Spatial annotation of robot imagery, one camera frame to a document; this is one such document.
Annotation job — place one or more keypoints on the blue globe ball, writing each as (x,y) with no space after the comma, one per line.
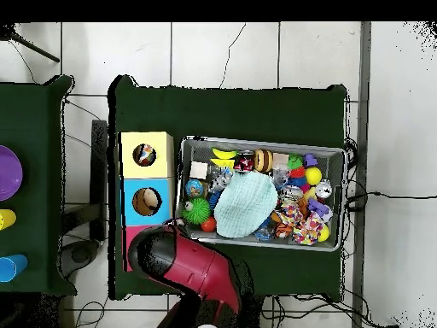
(195,188)

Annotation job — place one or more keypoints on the dark green tablecloth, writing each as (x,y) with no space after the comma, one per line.
(239,109)

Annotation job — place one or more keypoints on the dark green side table cloth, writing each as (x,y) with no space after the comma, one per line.
(41,137)

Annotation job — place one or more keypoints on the black tripod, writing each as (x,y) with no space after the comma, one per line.
(8,31)

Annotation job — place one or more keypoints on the clear mesh bin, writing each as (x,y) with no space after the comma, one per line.
(259,141)

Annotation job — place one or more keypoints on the mint green muslin cloth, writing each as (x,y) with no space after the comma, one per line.
(246,203)

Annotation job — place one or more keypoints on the colourful polka dot cloth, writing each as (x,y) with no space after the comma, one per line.
(144,154)

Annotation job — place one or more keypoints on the wooden box with three holes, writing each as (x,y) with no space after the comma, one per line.
(130,205)

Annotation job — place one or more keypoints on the red ball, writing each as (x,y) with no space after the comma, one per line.
(208,223)

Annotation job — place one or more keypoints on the plain wooden block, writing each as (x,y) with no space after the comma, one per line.
(199,170)

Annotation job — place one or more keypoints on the yellow cheese wedge toy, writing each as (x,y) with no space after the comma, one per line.
(222,163)

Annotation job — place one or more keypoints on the blue cup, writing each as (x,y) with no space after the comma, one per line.
(12,268)

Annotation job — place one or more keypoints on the green spiky ball with eyes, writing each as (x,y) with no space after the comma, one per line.
(196,210)

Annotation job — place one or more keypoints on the yellow cup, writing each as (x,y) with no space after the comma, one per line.
(7,219)

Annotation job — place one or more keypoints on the purple plate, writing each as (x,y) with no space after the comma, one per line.
(8,172)

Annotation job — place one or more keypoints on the multicolour patterned cloth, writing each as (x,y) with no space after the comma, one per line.
(300,222)

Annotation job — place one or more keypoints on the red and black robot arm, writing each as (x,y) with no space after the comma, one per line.
(198,270)

